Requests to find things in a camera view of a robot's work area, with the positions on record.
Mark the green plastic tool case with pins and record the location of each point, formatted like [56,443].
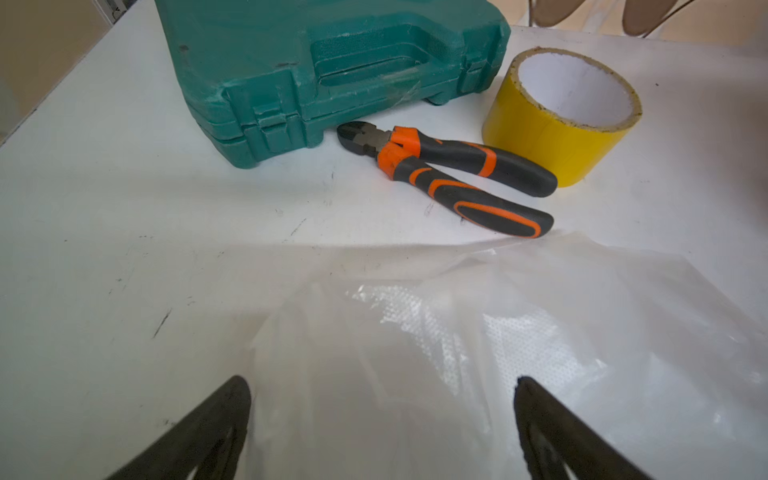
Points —
[263,78]

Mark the clear plastic carrier bag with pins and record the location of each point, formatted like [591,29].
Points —
[415,378]

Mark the yellow tape roll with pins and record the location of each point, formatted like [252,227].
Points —
[561,110]

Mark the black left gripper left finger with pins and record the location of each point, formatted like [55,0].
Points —
[205,444]

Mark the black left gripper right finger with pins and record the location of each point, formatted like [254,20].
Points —
[556,444]

